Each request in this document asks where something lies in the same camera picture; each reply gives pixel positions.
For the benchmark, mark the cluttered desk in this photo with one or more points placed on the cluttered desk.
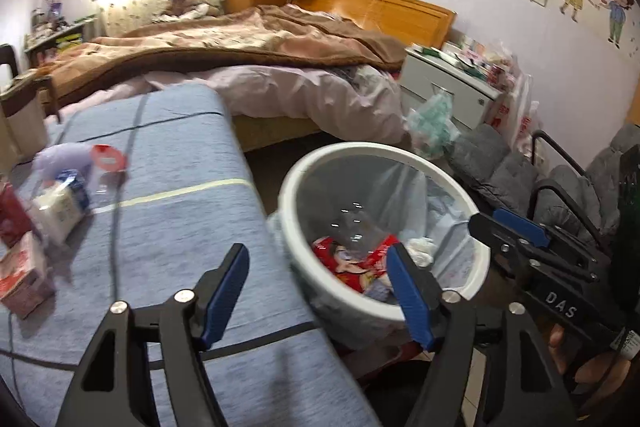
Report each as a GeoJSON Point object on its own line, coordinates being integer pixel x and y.
{"type": "Point", "coordinates": [60, 39]}

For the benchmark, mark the red and white drink carton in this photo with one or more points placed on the red and white drink carton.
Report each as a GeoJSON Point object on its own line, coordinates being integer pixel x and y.
{"type": "Point", "coordinates": [25, 277]}

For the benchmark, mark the brown blanket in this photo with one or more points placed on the brown blanket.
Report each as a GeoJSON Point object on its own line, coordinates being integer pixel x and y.
{"type": "Point", "coordinates": [225, 37]}

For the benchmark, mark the clear cup with red lid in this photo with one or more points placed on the clear cup with red lid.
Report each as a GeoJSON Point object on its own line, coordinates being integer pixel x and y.
{"type": "Point", "coordinates": [107, 157]}

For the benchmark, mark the grey padded chair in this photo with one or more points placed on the grey padded chair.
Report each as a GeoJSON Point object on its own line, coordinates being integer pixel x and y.
{"type": "Point", "coordinates": [500, 167]}

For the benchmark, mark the person's right hand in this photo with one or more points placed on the person's right hand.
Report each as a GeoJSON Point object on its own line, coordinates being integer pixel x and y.
{"type": "Point", "coordinates": [602, 369]}

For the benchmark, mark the white nightstand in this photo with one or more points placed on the white nightstand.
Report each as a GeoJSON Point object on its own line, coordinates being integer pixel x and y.
{"type": "Point", "coordinates": [440, 77]}

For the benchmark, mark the red and white plastic bag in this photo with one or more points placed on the red and white plastic bag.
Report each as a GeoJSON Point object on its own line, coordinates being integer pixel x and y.
{"type": "Point", "coordinates": [505, 122]}

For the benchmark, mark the wooden headboard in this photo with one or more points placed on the wooden headboard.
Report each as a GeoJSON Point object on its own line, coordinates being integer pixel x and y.
{"type": "Point", "coordinates": [400, 14]}

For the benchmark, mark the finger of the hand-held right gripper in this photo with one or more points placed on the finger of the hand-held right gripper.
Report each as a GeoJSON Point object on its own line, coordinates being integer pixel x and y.
{"type": "Point", "coordinates": [520, 224]}
{"type": "Point", "coordinates": [487, 229]}

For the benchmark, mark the white tissue pack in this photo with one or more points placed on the white tissue pack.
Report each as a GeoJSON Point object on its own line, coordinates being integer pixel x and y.
{"type": "Point", "coordinates": [57, 212]}

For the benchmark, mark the beige mug with brown lid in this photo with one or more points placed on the beige mug with brown lid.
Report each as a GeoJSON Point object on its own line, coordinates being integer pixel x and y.
{"type": "Point", "coordinates": [22, 127]}

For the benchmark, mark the green patterned plastic bag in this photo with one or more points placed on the green patterned plastic bag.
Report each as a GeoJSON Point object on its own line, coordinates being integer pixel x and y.
{"type": "Point", "coordinates": [432, 122]}

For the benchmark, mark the pink bed sheet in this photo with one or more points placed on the pink bed sheet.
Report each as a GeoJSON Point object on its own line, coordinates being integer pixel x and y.
{"type": "Point", "coordinates": [300, 97]}

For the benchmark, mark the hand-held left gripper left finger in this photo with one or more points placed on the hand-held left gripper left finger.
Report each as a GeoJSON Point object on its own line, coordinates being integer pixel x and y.
{"type": "Point", "coordinates": [227, 297]}

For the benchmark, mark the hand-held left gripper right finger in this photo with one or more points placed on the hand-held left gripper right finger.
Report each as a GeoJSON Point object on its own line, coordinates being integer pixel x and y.
{"type": "Point", "coordinates": [410, 297]}

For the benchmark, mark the pile of small boxes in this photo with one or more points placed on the pile of small boxes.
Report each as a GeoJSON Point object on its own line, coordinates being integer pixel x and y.
{"type": "Point", "coordinates": [475, 57]}

